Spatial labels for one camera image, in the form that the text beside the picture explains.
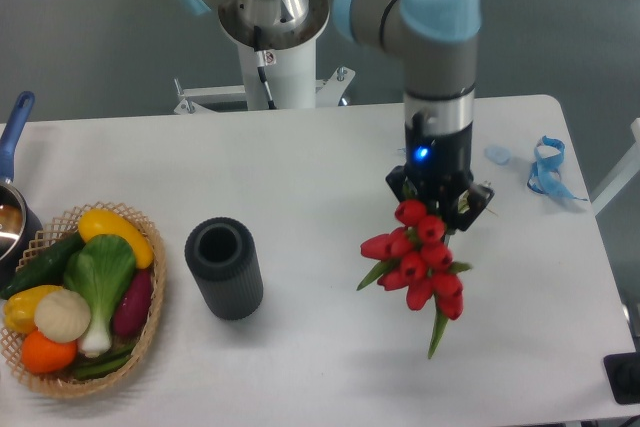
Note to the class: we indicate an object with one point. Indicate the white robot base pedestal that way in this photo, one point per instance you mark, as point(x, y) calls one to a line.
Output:
point(276, 46)

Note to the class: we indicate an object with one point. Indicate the blue ribbon strip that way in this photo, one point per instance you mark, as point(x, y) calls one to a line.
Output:
point(544, 175)

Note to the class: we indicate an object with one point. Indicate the small blue plastic cap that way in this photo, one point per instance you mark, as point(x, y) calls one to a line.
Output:
point(497, 154)

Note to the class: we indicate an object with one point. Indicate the dark green cucumber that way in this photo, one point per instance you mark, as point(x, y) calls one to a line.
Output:
point(46, 268)

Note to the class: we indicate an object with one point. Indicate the red tulip bouquet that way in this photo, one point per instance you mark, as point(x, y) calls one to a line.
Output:
point(415, 257)

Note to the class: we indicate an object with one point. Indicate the orange fruit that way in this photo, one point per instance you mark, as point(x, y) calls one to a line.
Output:
point(40, 355)

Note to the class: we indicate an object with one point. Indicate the green bok choy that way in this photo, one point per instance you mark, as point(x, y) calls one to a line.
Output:
point(100, 273)

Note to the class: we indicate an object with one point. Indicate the green bean pods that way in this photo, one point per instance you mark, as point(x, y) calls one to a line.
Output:
point(103, 365)

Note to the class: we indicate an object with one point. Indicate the white garlic bulb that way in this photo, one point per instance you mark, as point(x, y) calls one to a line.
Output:
point(62, 316)

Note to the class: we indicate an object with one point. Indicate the dark grey ribbed vase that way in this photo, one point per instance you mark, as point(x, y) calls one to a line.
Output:
point(221, 256)

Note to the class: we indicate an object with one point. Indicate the woven wicker basket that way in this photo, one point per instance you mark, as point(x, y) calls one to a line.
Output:
point(61, 384)

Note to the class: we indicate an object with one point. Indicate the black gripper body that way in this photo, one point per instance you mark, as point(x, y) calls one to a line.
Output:
point(438, 166)

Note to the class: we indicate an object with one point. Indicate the white frame at right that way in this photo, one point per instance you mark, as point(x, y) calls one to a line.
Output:
point(619, 176)

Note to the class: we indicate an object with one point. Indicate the blue handled saucepan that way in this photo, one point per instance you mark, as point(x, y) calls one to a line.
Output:
point(19, 223)

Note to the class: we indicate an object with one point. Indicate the black device at edge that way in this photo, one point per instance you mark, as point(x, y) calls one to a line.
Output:
point(623, 375)

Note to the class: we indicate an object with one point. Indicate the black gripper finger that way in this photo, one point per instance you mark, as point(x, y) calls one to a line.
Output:
point(399, 185)
point(466, 208)

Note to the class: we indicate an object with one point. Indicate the purple sweet potato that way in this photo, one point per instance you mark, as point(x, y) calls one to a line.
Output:
point(131, 314)

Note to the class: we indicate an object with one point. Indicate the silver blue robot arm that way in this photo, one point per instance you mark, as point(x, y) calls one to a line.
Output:
point(435, 40)

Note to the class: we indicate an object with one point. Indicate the yellow bell pepper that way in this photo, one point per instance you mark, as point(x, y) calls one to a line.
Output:
point(19, 310)

